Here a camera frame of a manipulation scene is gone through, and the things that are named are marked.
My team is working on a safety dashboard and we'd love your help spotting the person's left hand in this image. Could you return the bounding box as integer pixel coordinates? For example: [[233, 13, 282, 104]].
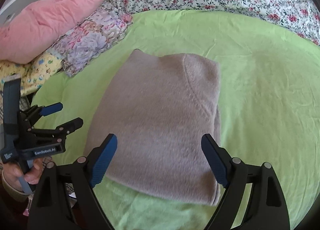
[[3, 158, 43, 192]]

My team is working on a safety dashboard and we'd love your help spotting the pink quilted blanket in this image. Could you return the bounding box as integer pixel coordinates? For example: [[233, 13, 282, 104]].
[[1, 0, 104, 64]]

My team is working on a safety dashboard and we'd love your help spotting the yellow patterned cloth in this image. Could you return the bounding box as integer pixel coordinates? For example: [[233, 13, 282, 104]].
[[1, 52, 62, 96]]

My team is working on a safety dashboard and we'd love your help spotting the beige fleece garment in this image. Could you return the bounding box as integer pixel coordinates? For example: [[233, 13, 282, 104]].
[[84, 49, 220, 206]]

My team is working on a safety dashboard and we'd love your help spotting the pastel floral pillow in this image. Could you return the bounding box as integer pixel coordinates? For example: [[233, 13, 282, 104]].
[[47, 3, 132, 77]]

